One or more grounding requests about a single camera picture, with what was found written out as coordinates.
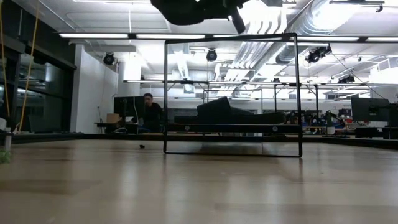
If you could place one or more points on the potted green succulent plant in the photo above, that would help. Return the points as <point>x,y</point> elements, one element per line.
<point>3,157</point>

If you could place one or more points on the black aluminium table frame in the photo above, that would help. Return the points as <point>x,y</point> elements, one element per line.
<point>77,137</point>

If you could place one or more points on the white ceiling light strip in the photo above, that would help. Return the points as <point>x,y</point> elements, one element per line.
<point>93,35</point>
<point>224,36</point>
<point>382,39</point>
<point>326,39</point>
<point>171,36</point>

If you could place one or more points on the black metal workstation frame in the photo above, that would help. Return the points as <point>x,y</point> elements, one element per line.
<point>186,82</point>

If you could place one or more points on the person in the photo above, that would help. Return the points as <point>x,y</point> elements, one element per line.
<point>152,113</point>

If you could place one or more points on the plant in white pot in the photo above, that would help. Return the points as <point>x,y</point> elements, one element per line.
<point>330,130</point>

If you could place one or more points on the wooden shelf with black frame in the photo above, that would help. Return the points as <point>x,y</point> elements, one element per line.
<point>233,128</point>

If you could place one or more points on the black ceiling spotlight cluster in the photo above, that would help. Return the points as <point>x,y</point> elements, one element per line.
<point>346,79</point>

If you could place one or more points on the black computer monitor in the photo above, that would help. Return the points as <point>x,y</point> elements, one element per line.
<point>127,105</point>
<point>370,109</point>
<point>393,115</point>

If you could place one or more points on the black round ceiling lamp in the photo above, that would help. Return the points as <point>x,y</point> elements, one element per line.
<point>211,55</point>
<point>109,58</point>

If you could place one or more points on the brown cardboard box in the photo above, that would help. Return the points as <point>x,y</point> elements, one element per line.
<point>112,118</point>

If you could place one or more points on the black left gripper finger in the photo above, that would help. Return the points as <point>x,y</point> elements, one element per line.
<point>237,20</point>

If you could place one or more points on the dark office desk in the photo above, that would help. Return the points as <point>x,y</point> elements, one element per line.
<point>105,126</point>

